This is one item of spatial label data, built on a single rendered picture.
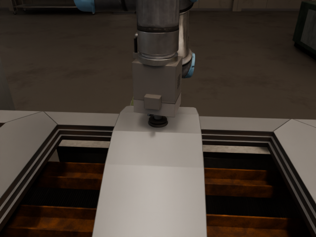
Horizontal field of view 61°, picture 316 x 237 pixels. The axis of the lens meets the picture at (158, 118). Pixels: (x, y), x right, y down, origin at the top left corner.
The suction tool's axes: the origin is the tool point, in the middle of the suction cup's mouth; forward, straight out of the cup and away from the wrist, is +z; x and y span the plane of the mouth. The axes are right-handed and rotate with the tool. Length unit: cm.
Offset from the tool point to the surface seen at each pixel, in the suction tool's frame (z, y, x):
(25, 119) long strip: 16, -53, 18
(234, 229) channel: 34.2, 20.6, 6.1
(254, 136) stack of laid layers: 17.5, 24.3, 30.5
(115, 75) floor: 104, -138, 283
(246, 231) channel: 34.2, 23.9, 6.5
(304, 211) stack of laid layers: 19.1, 34.5, 2.8
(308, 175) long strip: 15.7, 36.2, 12.1
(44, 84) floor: 104, -213, 228
